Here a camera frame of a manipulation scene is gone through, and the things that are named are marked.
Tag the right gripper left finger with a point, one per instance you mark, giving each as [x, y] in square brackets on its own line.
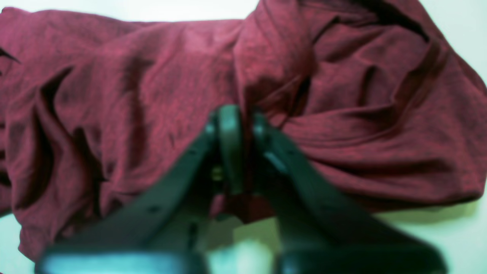
[161, 231]

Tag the dark red long-sleeve t-shirt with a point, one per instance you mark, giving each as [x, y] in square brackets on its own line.
[94, 110]

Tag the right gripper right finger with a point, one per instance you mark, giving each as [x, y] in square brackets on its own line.
[321, 230]

